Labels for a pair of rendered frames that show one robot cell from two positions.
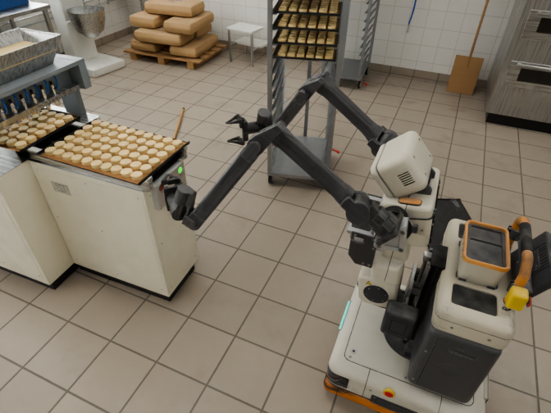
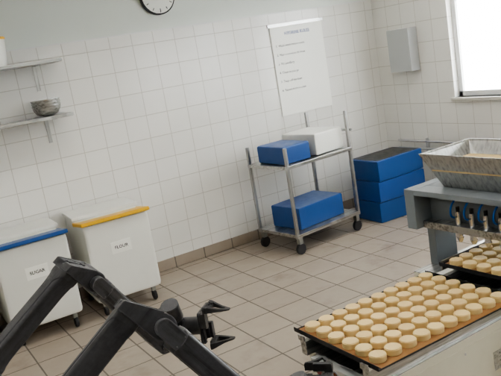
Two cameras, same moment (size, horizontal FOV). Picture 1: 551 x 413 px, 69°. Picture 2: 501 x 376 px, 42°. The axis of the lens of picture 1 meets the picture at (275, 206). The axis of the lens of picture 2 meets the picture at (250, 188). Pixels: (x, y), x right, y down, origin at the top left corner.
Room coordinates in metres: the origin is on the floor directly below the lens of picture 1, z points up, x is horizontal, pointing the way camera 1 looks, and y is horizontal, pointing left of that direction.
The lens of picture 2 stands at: (2.55, -1.01, 1.80)
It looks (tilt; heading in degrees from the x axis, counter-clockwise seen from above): 12 degrees down; 128
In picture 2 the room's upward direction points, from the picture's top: 10 degrees counter-clockwise
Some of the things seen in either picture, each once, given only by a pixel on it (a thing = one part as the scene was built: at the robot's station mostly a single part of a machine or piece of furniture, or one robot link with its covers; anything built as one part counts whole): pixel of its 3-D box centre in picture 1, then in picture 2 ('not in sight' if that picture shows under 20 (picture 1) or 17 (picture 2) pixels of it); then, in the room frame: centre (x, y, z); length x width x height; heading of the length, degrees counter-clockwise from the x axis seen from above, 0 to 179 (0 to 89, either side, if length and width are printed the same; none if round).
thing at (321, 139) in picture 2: not in sight; (312, 140); (-0.61, 4.13, 0.89); 0.44 x 0.36 x 0.20; 165
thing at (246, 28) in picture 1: (248, 43); not in sight; (5.62, 0.39, 0.23); 0.44 x 0.44 x 0.46; 59
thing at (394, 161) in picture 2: not in sight; (386, 163); (-0.22, 4.80, 0.50); 0.60 x 0.40 x 0.20; 69
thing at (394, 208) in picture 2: not in sight; (391, 203); (-0.22, 4.80, 0.10); 0.60 x 0.40 x 0.20; 65
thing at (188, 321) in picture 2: (175, 201); (196, 325); (1.18, 0.38, 0.99); 0.07 x 0.07 x 0.10; 22
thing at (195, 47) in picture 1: (194, 44); not in sight; (5.67, 1.14, 0.19); 0.72 x 0.42 x 0.15; 161
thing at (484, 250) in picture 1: (481, 253); not in sight; (1.04, -0.77, 0.87); 0.23 x 0.15 x 0.11; 157
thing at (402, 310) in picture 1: (386, 296); not in sight; (1.09, -0.48, 0.55); 0.28 x 0.27 x 0.25; 157
